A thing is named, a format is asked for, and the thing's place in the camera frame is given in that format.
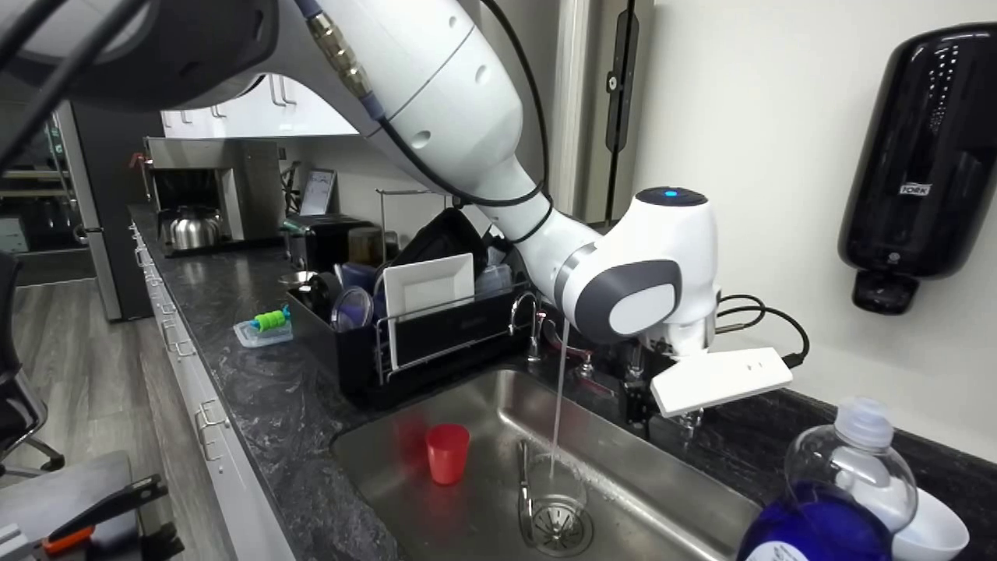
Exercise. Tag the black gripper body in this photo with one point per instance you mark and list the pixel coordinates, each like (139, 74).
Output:
(643, 383)

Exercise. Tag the silver butter knife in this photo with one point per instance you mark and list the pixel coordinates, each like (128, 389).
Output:
(524, 479)

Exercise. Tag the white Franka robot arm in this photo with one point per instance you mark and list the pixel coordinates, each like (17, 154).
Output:
(447, 83)

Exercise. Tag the stainless steel sink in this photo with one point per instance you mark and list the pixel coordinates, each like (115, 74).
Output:
(643, 489)

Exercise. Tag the small chrome faucet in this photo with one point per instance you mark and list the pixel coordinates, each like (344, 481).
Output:
(530, 331)

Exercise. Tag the blue dish soap bottle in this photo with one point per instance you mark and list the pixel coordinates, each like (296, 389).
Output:
(851, 468)

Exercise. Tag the red plastic cup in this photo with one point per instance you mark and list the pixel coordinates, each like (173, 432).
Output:
(447, 453)

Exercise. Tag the black tray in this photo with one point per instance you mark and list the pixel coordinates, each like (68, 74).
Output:
(442, 239)

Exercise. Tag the white cup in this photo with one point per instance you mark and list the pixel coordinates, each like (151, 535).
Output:
(937, 535)

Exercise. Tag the steel paper towel dispenser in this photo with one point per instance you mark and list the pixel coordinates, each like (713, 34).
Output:
(598, 104)

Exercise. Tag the black dish rack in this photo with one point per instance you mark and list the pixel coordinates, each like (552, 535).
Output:
(354, 376)

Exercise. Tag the clear glass lid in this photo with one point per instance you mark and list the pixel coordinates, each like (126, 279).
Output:
(354, 311)

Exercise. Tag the blue bowl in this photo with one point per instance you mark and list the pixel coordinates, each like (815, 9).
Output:
(359, 277)

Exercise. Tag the green sponge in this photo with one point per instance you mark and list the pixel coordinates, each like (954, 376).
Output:
(274, 319)

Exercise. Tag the white lower cabinets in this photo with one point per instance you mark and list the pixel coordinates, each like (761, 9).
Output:
(222, 489)

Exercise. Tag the white upper cabinet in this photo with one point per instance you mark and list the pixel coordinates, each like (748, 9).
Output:
(261, 119)

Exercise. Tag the steel coffee carafe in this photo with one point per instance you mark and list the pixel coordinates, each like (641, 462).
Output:
(192, 228)

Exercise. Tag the steel coffee machine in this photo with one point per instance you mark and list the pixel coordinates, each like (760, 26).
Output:
(198, 187)

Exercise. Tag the dark tall cabinet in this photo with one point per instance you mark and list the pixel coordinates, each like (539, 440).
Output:
(115, 207)

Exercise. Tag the flat equipment platform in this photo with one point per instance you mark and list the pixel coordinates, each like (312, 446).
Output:
(52, 500)

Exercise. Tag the black office chair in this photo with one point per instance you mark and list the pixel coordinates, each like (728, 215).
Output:
(13, 405)

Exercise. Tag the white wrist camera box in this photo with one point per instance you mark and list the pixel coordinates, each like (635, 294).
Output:
(720, 383)

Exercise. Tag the black wall soap dispenser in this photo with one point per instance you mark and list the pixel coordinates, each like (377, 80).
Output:
(923, 156)

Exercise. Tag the small picture frame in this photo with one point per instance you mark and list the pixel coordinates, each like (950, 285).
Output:
(317, 192)

